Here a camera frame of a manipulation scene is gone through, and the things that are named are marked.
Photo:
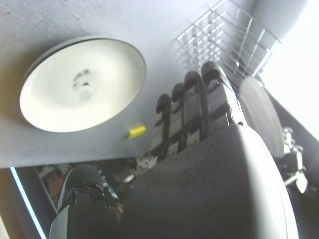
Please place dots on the yellow rectangular block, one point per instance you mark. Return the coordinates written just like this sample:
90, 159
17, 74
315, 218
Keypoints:
136, 132

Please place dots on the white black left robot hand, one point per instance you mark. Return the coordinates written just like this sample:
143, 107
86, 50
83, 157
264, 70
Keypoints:
204, 186

